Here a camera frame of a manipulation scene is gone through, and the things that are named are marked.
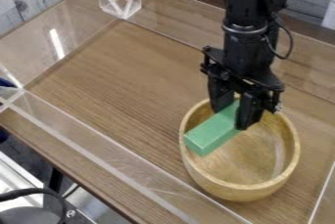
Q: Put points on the brown wooden bowl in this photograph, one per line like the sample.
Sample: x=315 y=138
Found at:
x=253 y=164

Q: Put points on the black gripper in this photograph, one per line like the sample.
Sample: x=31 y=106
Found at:
x=238 y=70

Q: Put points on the black metal bracket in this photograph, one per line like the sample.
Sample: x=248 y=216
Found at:
x=75 y=217

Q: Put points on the clear acrylic enclosure wall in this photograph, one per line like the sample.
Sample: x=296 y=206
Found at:
x=107 y=76

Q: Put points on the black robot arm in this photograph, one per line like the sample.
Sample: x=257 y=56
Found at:
x=256 y=13

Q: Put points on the blue object at edge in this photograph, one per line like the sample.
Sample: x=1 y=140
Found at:
x=7 y=83

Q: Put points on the black table leg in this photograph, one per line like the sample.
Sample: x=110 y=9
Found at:
x=55 y=181

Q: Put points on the green rectangular block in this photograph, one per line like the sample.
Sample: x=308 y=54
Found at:
x=209 y=129

